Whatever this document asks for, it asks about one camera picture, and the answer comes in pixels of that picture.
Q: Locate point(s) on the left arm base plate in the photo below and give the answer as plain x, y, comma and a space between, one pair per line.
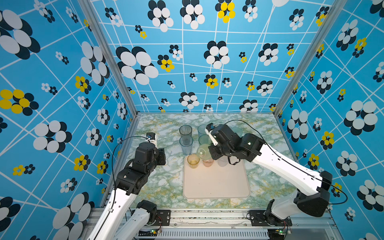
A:
162, 218

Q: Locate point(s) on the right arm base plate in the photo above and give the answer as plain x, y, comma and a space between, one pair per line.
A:
258, 218

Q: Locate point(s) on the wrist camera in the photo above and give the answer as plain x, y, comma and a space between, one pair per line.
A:
213, 138
152, 138

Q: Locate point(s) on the beige plastic tray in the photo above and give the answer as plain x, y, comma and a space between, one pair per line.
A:
215, 182

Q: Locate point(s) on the short pink textured cup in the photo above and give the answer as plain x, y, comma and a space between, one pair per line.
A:
208, 163

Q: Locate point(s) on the short green cup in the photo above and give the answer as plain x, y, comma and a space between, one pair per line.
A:
203, 152

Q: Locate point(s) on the tall light blue faceted tumbler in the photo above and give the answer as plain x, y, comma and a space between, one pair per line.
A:
186, 143

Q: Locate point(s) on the tall grey tumbler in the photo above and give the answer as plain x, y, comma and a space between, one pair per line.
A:
186, 133

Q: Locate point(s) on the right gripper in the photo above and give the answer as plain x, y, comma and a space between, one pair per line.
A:
212, 148

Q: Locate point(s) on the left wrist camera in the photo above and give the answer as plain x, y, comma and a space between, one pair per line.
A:
152, 138

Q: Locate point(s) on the tall frosted blue tumbler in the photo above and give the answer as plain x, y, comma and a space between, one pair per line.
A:
202, 130

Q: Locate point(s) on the tall green tumbler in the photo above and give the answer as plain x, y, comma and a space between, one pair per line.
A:
204, 140

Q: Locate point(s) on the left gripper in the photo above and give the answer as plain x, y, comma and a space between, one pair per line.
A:
161, 153

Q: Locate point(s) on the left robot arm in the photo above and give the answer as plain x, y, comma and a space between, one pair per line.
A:
128, 185

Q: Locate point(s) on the short yellow cup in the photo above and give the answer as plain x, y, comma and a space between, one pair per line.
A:
193, 160

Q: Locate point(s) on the aluminium front rail frame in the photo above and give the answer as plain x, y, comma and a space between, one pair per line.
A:
232, 224

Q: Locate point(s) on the small green circuit board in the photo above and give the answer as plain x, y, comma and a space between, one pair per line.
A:
149, 233

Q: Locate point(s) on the short clear frosted cup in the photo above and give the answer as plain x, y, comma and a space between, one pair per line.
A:
222, 162

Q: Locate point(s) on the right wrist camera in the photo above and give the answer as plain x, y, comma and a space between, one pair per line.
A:
213, 138

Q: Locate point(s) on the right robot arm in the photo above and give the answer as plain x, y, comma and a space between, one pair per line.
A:
312, 194

